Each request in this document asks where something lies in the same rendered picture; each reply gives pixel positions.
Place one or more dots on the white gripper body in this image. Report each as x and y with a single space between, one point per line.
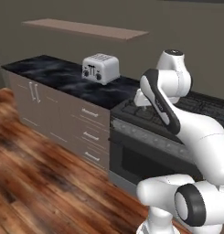
142 99

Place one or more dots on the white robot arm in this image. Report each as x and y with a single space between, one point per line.
204 134

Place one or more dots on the silver toaster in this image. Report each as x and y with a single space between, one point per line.
105 68

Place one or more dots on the black hob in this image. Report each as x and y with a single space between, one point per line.
137 114

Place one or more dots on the black oven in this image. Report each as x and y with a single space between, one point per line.
137 134

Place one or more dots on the beige drawer front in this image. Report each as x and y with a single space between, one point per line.
90 107
76 134
76 154

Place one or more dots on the black oven door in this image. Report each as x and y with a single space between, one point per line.
140 164

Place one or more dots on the beige cupboard door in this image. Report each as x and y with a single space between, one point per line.
54 115
20 97

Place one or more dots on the brown wooden wall shelf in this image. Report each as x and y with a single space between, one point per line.
89 29

